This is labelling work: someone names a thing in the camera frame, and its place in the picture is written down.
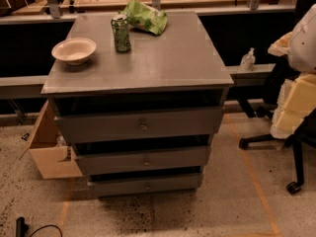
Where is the green soda can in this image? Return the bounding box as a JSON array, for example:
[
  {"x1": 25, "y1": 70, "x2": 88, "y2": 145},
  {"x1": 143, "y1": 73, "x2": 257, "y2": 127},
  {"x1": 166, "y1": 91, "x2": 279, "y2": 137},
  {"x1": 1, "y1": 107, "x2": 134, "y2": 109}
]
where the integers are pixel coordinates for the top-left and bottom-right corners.
[{"x1": 111, "y1": 14, "x2": 131, "y2": 52}]

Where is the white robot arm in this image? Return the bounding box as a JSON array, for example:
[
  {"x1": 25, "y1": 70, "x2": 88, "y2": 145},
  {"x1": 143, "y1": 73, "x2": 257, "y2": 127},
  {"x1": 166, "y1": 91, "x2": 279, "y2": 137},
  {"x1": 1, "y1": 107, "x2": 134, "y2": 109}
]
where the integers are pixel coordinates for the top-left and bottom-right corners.
[{"x1": 268, "y1": 5, "x2": 316, "y2": 139}]

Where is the grey drawer cabinet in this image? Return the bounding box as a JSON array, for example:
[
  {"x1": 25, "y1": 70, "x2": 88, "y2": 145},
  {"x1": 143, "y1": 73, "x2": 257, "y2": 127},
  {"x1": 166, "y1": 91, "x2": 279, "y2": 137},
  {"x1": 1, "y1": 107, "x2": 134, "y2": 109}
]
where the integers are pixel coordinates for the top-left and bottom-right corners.
[{"x1": 41, "y1": 12, "x2": 233, "y2": 183}]

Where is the top grey drawer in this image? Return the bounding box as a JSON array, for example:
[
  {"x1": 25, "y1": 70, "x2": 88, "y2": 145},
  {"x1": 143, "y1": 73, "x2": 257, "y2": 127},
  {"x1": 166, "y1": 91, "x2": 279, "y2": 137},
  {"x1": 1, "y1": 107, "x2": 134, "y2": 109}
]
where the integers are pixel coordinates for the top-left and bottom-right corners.
[{"x1": 55, "y1": 107, "x2": 222, "y2": 143}]

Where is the grey drawer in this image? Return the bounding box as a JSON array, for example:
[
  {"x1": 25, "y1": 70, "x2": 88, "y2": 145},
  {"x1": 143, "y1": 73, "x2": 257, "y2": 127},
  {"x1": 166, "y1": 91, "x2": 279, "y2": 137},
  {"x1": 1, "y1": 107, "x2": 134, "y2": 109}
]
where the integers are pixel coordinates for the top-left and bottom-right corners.
[
  {"x1": 88, "y1": 173, "x2": 203, "y2": 197},
  {"x1": 75, "y1": 146, "x2": 210, "y2": 176},
  {"x1": 55, "y1": 107, "x2": 222, "y2": 143}
]

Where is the middle grey drawer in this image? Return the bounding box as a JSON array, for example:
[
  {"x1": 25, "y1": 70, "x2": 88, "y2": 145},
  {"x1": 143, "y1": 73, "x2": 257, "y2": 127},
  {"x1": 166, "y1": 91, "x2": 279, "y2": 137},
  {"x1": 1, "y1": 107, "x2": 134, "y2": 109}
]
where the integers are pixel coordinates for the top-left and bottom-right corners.
[{"x1": 75, "y1": 146, "x2": 210, "y2": 176}]

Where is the bottom grey drawer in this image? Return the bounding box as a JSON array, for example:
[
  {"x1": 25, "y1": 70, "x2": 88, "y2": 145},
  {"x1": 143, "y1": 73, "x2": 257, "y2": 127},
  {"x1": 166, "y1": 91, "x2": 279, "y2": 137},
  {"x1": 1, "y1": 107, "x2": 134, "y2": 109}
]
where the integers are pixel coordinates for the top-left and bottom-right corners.
[{"x1": 88, "y1": 173, "x2": 203, "y2": 197}]

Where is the green chip bag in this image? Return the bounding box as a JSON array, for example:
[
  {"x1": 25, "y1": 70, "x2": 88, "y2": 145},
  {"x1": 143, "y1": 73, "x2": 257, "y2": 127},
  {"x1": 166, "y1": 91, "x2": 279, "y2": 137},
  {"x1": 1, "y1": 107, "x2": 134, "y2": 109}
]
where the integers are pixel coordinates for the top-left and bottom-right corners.
[{"x1": 121, "y1": 0, "x2": 168, "y2": 36}]

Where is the white paper bowl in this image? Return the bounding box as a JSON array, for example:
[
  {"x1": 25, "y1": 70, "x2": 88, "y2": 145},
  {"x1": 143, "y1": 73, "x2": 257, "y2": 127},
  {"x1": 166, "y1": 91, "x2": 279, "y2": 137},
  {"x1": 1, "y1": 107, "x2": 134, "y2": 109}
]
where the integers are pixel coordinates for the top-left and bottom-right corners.
[{"x1": 51, "y1": 38, "x2": 97, "y2": 65}]

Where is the clear sanitizer pump bottle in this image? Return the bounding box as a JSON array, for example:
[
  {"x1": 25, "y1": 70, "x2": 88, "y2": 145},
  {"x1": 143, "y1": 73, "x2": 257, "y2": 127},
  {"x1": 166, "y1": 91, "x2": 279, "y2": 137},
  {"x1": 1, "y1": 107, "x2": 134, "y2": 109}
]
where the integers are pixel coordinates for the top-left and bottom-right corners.
[{"x1": 240, "y1": 47, "x2": 256, "y2": 71}]

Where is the open cardboard box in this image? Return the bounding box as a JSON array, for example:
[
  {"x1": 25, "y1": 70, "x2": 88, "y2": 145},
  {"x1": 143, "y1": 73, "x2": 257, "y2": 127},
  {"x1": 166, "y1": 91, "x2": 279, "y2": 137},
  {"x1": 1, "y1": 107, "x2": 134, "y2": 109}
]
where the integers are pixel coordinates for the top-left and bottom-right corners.
[{"x1": 19, "y1": 102, "x2": 82, "y2": 179}]

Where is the black office chair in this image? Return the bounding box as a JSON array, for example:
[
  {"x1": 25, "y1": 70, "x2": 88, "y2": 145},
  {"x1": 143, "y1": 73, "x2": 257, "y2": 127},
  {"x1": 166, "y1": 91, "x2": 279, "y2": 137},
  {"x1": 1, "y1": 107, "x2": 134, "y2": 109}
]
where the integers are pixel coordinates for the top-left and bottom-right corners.
[{"x1": 238, "y1": 54, "x2": 316, "y2": 196}]

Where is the black cable with plug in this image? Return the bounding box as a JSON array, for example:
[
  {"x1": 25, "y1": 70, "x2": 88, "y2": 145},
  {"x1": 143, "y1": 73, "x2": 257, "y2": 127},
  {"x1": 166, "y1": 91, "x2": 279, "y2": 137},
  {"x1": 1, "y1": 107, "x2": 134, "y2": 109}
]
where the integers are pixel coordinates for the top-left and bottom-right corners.
[{"x1": 15, "y1": 216, "x2": 63, "y2": 237}]

